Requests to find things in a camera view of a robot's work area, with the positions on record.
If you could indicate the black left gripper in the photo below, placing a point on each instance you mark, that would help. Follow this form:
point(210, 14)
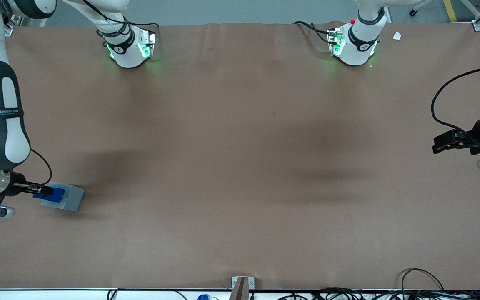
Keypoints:
point(474, 134)

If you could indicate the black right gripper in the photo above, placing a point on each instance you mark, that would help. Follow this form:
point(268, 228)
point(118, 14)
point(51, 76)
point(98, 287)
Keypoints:
point(16, 188)

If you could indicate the blue plastic part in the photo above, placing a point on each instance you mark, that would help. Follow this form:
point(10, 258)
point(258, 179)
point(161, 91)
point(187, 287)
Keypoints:
point(58, 196)

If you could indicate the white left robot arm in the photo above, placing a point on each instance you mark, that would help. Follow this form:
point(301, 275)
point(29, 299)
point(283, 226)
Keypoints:
point(356, 48)

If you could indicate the gray square base block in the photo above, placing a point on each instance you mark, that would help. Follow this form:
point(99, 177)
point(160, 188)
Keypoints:
point(73, 199)

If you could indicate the small white paper tag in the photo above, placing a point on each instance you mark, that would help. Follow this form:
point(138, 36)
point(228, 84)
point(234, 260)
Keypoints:
point(397, 36)

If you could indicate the white stand leg with caster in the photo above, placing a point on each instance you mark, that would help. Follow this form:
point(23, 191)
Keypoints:
point(417, 7)

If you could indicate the blue round cap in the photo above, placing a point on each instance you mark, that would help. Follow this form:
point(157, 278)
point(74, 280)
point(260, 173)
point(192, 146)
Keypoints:
point(203, 297)

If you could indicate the brown table cover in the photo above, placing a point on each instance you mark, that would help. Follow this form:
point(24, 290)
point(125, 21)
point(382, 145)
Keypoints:
point(240, 166)

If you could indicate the metal bracket with post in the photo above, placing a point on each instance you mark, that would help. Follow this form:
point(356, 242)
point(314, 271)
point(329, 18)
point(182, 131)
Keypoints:
point(242, 287)

